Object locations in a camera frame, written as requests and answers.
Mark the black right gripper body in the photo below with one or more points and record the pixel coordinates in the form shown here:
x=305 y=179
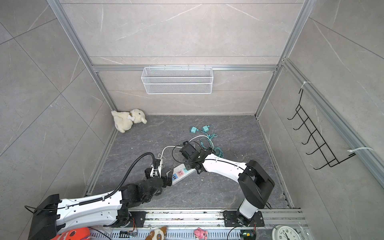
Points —
x=188 y=164

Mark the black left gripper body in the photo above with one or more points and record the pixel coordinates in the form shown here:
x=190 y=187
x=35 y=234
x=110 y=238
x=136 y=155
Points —
x=166 y=183

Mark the white power strip colourful sockets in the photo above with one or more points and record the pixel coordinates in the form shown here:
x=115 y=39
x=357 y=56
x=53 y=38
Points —
x=179 y=173

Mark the teal charger adapter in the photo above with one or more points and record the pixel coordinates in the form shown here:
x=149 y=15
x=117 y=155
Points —
x=206 y=128
x=194 y=130

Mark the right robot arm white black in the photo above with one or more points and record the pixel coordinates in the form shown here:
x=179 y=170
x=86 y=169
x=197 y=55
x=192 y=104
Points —
x=255 y=183

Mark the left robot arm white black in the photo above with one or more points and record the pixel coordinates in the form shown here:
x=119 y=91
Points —
x=55 y=215

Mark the brown white plush dog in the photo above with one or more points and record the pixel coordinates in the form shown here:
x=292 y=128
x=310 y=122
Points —
x=157 y=234

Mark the white plush lamb toy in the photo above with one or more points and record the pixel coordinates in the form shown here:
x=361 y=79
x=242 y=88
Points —
x=125 y=120

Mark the pink plush toy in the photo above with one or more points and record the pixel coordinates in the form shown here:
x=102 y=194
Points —
x=200 y=234

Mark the red plush toy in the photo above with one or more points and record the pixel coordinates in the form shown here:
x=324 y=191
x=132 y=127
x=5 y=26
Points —
x=76 y=234

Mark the white alarm clock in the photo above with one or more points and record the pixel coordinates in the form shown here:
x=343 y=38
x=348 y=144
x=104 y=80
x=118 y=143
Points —
x=282 y=232

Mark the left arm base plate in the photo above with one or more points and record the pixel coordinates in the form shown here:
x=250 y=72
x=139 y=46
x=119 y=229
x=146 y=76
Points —
x=137 y=219

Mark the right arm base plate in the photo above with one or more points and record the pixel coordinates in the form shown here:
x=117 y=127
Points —
x=235 y=218

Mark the white wire mesh basket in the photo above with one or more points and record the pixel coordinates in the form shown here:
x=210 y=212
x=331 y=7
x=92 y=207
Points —
x=177 y=80

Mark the black wire hook rack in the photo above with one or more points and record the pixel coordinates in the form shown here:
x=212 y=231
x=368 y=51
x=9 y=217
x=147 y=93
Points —
x=315 y=136

